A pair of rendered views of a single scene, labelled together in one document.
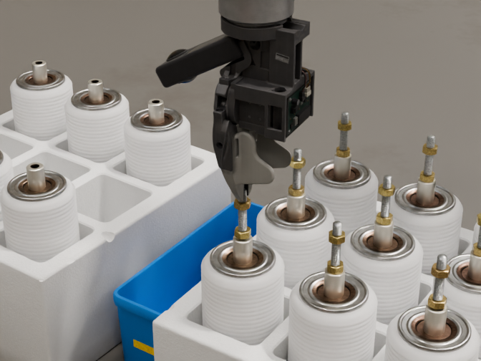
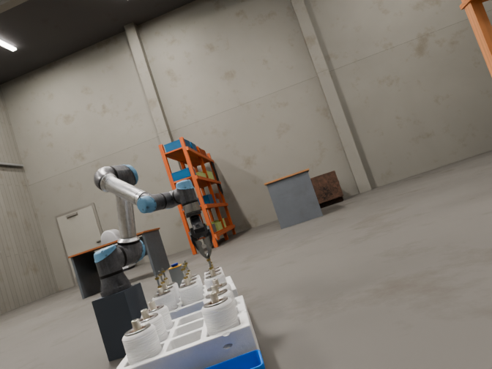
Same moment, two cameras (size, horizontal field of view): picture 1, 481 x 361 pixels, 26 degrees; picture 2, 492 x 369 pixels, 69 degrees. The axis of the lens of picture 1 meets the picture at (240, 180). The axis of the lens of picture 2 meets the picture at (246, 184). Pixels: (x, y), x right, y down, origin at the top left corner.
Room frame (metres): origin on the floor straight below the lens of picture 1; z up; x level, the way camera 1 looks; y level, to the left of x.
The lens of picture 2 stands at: (1.86, 1.38, 0.48)
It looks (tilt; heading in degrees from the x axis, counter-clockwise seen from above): 4 degrees up; 228
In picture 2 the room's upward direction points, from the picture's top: 18 degrees counter-clockwise
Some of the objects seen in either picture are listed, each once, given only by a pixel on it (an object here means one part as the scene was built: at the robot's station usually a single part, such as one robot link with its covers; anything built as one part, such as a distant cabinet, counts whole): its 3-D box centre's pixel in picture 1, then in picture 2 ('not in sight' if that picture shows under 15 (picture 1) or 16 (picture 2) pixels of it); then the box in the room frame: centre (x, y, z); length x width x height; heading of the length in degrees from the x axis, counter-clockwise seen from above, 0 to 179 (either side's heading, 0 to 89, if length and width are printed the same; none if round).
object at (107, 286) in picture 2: not in sight; (113, 282); (1.24, -0.52, 0.35); 0.15 x 0.15 x 0.10
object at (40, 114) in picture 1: (46, 132); (147, 361); (1.49, 0.31, 0.16); 0.10 x 0.10 x 0.18
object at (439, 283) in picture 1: (439, 286); not in sight; (0.86, -0.20, 0.30); 0.01 x 0.01 x 0.08
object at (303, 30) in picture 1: (262, 72); (197, 225); (0.98, -0.02, 0.49); 0.09 x 0.08 x 0.12; 62
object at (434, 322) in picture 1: (435, 319); not in sight; (0.86, -0.20, 0.26); 0.02 x 0.02 x 0.03
